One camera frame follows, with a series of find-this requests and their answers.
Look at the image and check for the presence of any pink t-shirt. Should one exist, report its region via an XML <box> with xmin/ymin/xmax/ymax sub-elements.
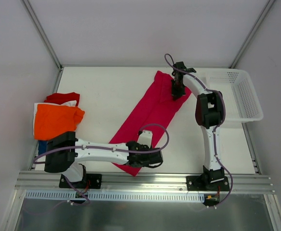
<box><xmin>108</xmin><ymin>70</ymin><xmax>192</xmax><ymax>177</ymax></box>

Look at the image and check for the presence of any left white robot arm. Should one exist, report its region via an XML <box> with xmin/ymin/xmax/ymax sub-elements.
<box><xmin>44</xmin><ymin>131</ymin><xmax>163</xmax><ymax>188</ymax></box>

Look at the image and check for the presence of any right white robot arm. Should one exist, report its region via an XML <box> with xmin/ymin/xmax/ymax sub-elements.
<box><xmin>171</xmin><ymin>62</ymin><xmax>226</xmax><ymax>171</ymax></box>

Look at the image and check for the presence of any white plastic mesh basket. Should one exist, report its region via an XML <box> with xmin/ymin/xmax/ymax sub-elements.
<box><xmin>201</xmin><ymin>68</ymin><xmax>264</xmax><ymax>123</ymax></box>

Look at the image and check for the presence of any white folded t-shirt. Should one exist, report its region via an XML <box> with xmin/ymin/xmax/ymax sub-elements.
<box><xmin>33</xmin><ymin>101</ymin><xmax>78</xmax><ymax>135</ymax></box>

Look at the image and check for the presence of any orange folded t-shirt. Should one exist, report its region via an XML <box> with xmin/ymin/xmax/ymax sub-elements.
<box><xmin>33</xmin><ymin>103</ymin><xmax>85</xmax><ymax>141</ymax></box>

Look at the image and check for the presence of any blue folded t-shirt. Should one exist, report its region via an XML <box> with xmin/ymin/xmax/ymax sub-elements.
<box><xmin>38</xmin><ymin>140</ymin><xmax>47</xmax><ymax>155</ymax></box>

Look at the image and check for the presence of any red folded t-shirt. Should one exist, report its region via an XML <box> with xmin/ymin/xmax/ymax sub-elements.
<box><xmin>44</xmin><ymin>92</ymin><xmax>80</xmax><ymax>106</ymax></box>

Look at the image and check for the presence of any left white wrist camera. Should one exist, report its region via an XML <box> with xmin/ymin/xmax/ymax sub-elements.
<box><xmin>137</xmin><ymin>130</ymin><xmax>153</xmax><ymax>148</ymax></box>

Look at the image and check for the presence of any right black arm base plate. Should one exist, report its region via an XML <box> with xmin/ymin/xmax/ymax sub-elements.
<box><xmin>186</xmin><ymin>167</ymin><xmax>230</xmax><ymax>192</ymax></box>

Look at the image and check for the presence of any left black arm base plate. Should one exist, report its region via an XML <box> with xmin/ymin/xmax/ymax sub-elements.
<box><xmin>59</xmin><ymin>173</ymin><xmax>102</xmax><ymax>189</ymax></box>

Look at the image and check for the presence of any right aluminium frame post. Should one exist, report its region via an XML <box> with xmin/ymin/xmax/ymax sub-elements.
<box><xmin>228</xmin><ymin>0</ymin><xmax>276</xmax><ymax>69</ymax></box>

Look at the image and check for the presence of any aluminium frame post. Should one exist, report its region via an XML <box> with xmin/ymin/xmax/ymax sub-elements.
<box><xmin>228</xmin><ymin>0</ymin><xmax>276</xmax><ymax>69</ymax></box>
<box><xmin>21</xmin><ymin>0</ymin><xmax>62</xmax><ymax>70</ymax></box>

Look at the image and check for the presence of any aluminium mounting rail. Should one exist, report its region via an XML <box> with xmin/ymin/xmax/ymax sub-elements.
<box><xmin>15</xmin><ymin>171</ymin><xmax>276</xmax><ymax>194</ymax></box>

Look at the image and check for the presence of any white slotted cable duct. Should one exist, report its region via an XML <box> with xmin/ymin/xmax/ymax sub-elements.
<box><xmin>25</xmin><ymin>190</ymin><xmax>205</xmax><ymax>203</ymax></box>

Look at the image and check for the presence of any left aluminium frame post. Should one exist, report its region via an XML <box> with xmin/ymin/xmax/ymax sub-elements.
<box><xmin>21</xmin><ymin>0</ymin><xmax>62</xmax><ymax>70</ymax></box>

